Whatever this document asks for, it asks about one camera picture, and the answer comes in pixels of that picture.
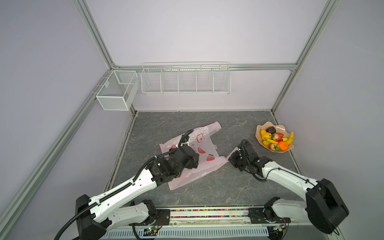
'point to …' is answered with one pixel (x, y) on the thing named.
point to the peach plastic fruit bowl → (279, 129)
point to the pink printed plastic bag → (202, 141)
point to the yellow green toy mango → (268, 141)
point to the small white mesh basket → (119, 90)
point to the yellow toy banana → (290, 138)
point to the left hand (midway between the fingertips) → (188, 154)
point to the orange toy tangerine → (283, 145)
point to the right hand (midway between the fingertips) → (227, 159)
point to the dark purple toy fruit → (271, 129)
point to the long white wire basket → (186, 78)
